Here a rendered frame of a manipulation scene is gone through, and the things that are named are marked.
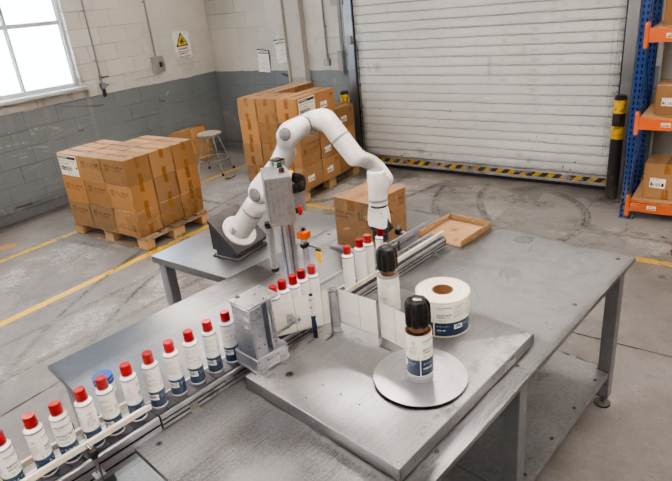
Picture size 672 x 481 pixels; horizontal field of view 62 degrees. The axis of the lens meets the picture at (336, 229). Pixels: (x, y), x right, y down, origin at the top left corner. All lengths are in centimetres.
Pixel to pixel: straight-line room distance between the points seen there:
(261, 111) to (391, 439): 490
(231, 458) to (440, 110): 545
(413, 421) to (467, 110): 514
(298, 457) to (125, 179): 403
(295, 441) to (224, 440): 22
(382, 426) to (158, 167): 426
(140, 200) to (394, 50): 337
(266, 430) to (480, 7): 526
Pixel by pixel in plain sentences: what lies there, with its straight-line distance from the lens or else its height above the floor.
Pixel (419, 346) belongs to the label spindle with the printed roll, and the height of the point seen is 103.
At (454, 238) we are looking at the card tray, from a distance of 300.
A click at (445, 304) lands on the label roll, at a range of 203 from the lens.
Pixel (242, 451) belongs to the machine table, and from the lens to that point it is 182.
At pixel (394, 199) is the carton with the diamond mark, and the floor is 108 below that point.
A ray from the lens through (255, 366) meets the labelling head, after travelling 200.
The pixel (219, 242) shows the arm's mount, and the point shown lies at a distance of 302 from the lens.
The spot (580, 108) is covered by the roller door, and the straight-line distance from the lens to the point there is 618.
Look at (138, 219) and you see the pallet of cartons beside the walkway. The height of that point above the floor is 33.
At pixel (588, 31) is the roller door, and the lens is 609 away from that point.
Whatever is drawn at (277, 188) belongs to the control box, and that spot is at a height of 143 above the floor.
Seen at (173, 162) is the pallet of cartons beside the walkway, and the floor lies 72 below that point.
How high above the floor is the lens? 205
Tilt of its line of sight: 22 degrees down
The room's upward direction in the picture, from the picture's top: 6 degrees counter-clockwise
